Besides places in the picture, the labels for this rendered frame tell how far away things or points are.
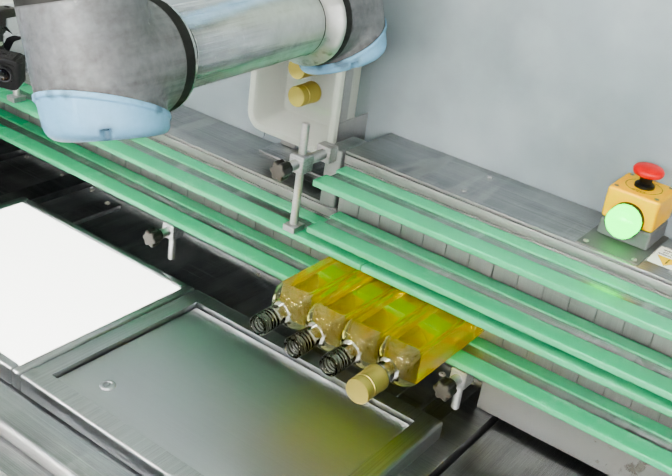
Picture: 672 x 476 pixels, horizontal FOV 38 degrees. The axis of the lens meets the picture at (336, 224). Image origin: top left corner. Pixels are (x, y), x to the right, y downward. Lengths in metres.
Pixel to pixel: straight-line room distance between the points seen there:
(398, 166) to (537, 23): 0.28
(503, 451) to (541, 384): 0.13
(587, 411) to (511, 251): 0.23
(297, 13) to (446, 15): 0.39
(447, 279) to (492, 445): 0.25
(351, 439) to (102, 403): 0.33
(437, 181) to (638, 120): 0.28
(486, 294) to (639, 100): 0.32
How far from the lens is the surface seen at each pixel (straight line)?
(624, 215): 1.29
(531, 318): 1.29
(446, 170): 1.43
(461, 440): 1.40
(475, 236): 1.30
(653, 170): 1.32
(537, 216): 1.35
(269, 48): 1.07
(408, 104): 1.52
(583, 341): 1.27
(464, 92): 1.46
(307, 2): 1.14
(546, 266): 1.27
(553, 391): 1.34
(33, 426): 1.32
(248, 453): 1.28
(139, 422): 1.32
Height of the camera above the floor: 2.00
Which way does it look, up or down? 49 degrees down
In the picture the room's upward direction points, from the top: 116 degrees counter-clockwise
